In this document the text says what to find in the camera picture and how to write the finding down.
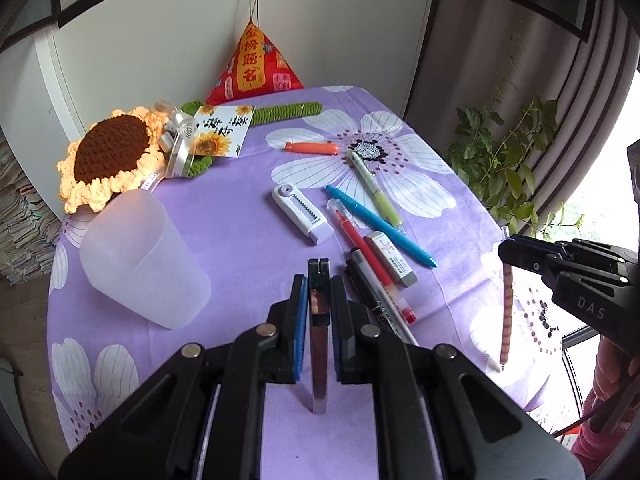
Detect dark metallic clip pen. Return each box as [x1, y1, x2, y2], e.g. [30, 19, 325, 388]
[308, 258, 331, 415]

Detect black marker pen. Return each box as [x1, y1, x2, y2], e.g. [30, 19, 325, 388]
[345, 258, 400, 337]

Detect clear grey gel pen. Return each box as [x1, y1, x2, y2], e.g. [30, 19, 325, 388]
[352, 249, 418, 346]

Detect striped pencil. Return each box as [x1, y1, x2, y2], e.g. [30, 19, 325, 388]
[499, 263, 513, 367]

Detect white correction tape dispenser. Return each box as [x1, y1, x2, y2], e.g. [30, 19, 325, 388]
[271, 183, 334, 245]

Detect blue pen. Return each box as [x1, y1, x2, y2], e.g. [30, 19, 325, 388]
[324, 185, 437, 269]

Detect red gel pen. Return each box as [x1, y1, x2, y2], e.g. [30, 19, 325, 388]
[326, 198, 416, 325]

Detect green gel pen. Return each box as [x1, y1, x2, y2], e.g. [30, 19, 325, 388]
[346, 150, 404, 231]

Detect orange utility knife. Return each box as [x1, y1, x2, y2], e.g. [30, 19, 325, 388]
[284, 142, 340, 156]

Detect translucent plastic cup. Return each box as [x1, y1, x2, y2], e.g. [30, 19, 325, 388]
[79, 190, 212, 330]

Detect right hand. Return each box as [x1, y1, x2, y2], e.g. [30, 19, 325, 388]
[580, 336, 639, 436]

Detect purple floral tablecloth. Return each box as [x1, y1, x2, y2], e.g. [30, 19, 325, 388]
[47, 86, 561, 448]

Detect green potted plant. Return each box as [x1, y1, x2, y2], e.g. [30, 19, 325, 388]
[445, 32, 584, 240]

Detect sunflower greeting card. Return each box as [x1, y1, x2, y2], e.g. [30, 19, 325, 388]
[191, 104, 254, 158]

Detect red triangular pillow charm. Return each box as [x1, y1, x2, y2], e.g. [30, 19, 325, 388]
[205, 21, 304, 105]

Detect crochet sunflower with green stem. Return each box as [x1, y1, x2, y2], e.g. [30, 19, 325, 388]
[56, 101, 322, 214]

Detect white bookshelf cabinet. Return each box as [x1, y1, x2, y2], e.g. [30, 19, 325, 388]
[1, 0, 432, 214]

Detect tall stack of books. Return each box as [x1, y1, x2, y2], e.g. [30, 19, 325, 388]
[0, 136, 61, 285]

